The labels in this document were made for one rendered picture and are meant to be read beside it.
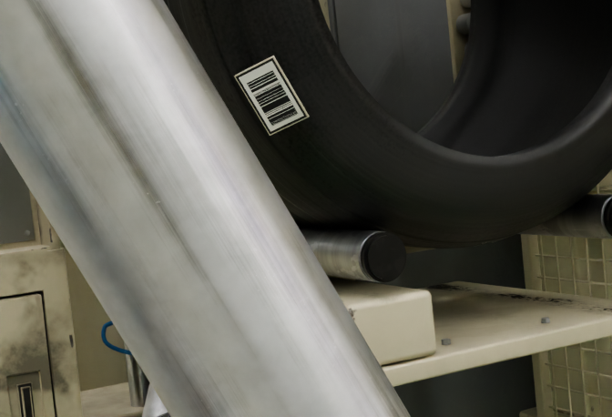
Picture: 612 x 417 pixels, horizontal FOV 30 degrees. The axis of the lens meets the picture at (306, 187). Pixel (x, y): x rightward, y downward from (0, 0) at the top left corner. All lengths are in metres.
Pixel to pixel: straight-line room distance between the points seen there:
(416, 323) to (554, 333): 0.16
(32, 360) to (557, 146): 0.76
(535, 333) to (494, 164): 0.17
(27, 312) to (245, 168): 1.09
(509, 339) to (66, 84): 0.72
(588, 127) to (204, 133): 0.72
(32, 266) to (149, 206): 1.10
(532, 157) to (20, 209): 0.75
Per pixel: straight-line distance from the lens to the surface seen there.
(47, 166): 0.44
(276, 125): 0.97
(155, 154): 0.43
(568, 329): 1.13
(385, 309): 1.00
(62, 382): 1.56
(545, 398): 1.63
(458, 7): 1.66
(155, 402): 0.67
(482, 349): 1.07
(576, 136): 1.12
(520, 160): 1.07
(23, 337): 1.53
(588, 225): 1.18
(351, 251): 1.01
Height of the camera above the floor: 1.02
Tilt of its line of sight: 3 degrees down
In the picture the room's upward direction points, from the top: 6 degrees counter-clockwise
